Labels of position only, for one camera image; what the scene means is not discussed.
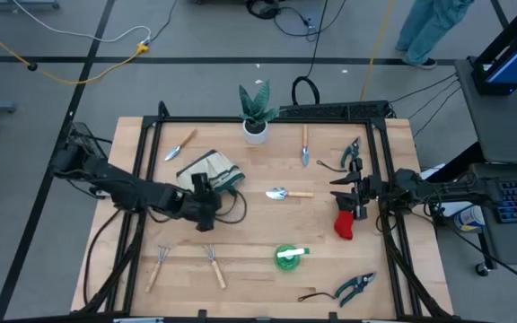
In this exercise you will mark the white blue yellow tub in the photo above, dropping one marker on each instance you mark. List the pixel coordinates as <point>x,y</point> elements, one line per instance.
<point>469,217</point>

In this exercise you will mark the white paper sheet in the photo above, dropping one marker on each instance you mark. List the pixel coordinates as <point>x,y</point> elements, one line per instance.
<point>453,208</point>

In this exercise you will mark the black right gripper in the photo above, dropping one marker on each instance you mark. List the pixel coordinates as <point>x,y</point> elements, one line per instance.
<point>359,193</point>

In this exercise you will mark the green plastic spray bottle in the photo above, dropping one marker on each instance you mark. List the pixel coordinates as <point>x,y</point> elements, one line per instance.
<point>285,262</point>

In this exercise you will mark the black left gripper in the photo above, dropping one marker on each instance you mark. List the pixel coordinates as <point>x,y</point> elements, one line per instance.
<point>200,206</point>

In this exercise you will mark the black perforated power box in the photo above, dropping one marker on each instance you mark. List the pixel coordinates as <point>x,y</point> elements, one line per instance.
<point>330,110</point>

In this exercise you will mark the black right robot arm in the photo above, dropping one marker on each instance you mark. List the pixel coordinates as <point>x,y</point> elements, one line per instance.
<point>442,188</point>

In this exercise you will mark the black aluminium rig frame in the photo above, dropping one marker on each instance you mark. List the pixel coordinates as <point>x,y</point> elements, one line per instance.
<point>195,119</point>

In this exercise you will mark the snake plant in white pot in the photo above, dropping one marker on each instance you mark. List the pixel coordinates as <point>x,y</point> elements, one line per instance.
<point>255,132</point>

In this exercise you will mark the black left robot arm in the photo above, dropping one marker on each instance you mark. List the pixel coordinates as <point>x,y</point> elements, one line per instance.
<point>124,190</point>

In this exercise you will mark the red black gardening glove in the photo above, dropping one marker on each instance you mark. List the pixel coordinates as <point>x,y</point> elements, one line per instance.
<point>344,226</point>

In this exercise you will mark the grey monitor desk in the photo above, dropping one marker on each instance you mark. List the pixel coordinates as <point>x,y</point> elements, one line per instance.
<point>501,130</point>

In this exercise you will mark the grey cart base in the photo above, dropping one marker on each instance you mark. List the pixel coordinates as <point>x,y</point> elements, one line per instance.
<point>16,4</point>

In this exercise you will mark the beige green gardening bag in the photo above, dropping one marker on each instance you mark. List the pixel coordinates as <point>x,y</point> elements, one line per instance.
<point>216,168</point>

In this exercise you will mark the person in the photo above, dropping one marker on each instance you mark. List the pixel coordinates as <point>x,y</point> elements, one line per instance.
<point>424,27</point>

